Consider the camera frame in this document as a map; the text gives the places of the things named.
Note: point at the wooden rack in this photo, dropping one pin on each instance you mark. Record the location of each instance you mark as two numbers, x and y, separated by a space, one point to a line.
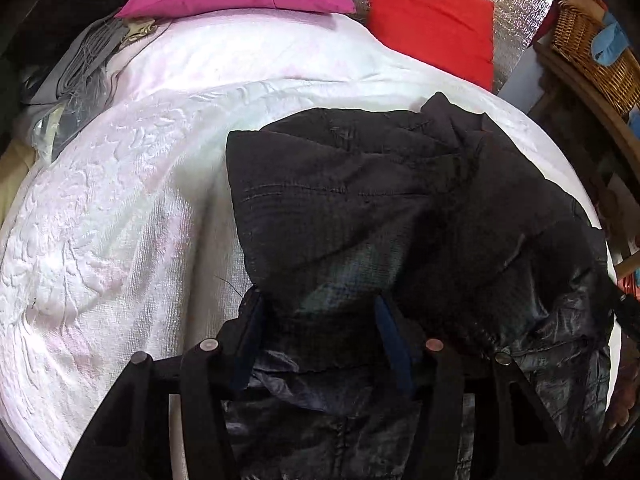
595 110

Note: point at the red pillow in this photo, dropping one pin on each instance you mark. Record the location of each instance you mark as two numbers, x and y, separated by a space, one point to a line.
430 15

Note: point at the blue cloth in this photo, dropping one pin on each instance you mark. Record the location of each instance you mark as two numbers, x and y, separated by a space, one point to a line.
607 42

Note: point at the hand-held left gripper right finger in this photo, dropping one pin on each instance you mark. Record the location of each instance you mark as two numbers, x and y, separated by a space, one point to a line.
395 347

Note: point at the grey fringed cloth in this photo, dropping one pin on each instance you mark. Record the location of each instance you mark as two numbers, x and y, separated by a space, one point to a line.
80 60

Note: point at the white textured bed blanket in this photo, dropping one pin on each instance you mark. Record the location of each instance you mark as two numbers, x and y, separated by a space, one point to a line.
125 220

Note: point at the black padded jacket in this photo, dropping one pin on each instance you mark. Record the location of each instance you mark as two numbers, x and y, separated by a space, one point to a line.
380 195

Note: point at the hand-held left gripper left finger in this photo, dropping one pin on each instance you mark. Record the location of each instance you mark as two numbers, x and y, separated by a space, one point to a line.
252 332

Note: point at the wicker basket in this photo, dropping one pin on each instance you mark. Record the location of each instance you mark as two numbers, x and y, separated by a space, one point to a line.
580 55

